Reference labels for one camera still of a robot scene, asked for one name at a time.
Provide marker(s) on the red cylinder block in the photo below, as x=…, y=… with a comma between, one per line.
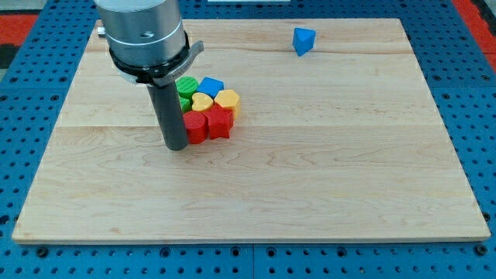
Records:
x=196, y=126

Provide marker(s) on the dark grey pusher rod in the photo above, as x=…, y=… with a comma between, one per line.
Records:
x=167, y=106

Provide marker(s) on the green cylinder block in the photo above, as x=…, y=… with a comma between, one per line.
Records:
x=186, y=86

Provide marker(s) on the yellow heart block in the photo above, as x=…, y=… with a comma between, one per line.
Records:
x=201, y=102

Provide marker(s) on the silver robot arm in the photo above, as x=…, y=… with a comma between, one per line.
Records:
x=147, y=40

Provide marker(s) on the yellow hexagon block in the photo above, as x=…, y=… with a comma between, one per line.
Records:
x=229, y=99

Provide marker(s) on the blue triangle block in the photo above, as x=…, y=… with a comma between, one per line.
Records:
x=303, y=40

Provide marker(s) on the green star block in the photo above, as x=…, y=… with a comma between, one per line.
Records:
x=185, y=105

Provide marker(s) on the blue cube block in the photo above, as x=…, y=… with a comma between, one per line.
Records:
x=210, y=86

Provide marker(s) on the red star block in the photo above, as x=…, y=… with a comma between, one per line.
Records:
x=220, y=121

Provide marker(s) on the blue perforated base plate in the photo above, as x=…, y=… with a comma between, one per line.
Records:
x=454, y=64

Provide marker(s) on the wooden board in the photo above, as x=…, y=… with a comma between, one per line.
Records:
x=344, y=144

